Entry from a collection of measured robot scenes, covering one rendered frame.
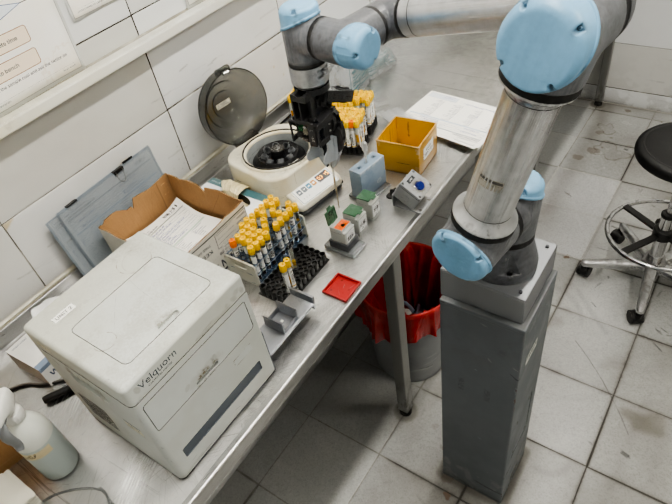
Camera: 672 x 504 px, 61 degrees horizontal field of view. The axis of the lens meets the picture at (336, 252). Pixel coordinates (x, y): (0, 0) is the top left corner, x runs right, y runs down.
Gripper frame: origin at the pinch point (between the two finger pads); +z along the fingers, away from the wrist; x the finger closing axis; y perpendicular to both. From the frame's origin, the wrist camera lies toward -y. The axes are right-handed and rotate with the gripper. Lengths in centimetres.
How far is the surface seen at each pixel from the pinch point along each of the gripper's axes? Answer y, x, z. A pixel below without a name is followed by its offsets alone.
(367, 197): -12.7, -0.3, 20.1
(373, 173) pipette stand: -21.9, -3.7, 19.8
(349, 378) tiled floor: -12, -18, 114
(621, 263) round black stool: -103, 56, 104
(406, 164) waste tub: -33.0, 0.4, 23.3
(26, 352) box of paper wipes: 63, -44, 21
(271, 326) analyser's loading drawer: 31.7, 1.0, 22.3
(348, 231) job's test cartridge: 0.6, 2.0, 20.1
